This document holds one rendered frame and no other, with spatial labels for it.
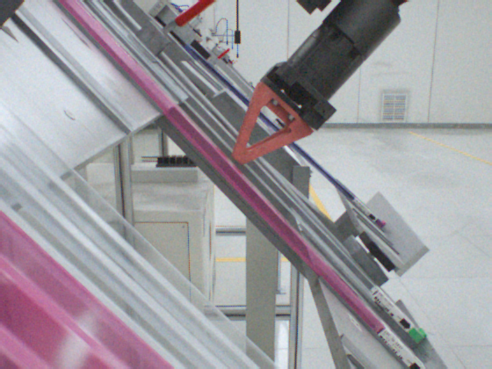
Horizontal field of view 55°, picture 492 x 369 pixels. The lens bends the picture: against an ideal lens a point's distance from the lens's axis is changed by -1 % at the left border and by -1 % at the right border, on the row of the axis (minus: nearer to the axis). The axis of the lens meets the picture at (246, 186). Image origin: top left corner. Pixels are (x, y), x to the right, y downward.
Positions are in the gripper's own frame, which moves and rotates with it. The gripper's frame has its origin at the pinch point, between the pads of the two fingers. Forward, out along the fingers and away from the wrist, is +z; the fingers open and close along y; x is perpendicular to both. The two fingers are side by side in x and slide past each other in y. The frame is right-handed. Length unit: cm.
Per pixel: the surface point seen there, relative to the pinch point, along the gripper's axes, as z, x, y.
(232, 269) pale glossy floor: 69, 59, -183
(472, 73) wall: -271, 285, -745
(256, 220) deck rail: 5.9, 7.9, -8.3
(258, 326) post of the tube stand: 28, 31, -39
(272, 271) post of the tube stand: 17.6, 24.7, -38.1
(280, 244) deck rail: 6.3, 12.3, -8.3
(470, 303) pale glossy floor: -2, 139, -143
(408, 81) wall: -190, 215, -747
